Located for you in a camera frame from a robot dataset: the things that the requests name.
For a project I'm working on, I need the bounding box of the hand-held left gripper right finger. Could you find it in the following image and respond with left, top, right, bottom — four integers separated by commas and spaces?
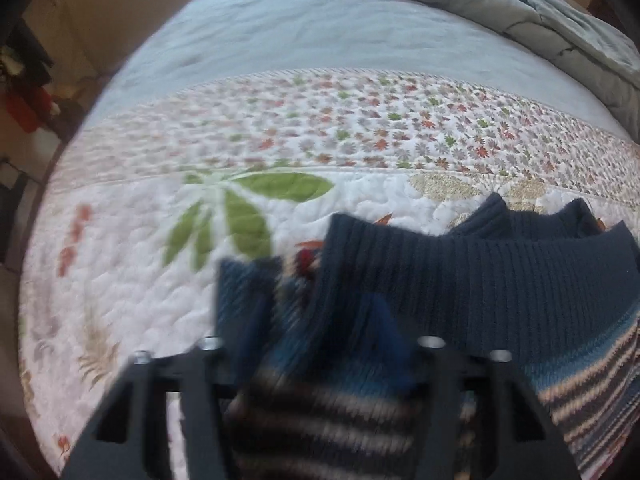
367, 294, 571, 480

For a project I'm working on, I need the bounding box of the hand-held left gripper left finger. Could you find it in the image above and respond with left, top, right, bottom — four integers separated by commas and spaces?
60, 305, 271, 480

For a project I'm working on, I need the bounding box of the striped knit sweater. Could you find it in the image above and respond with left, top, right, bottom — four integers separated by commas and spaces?
215, 192, 640, 480

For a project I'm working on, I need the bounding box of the floral quilted bedspread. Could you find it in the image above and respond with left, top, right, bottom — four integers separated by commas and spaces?
17, 67, 640, 480

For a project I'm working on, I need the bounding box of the red cloth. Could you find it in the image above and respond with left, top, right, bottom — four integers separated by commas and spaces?
5, 87, 56, 133

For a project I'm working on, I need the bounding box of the light blue bed sheet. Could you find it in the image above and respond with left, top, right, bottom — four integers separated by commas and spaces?
82, 0, 626, 136

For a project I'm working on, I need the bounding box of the black hanging garment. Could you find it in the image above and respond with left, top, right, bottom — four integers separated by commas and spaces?
0, 20, 56, 91

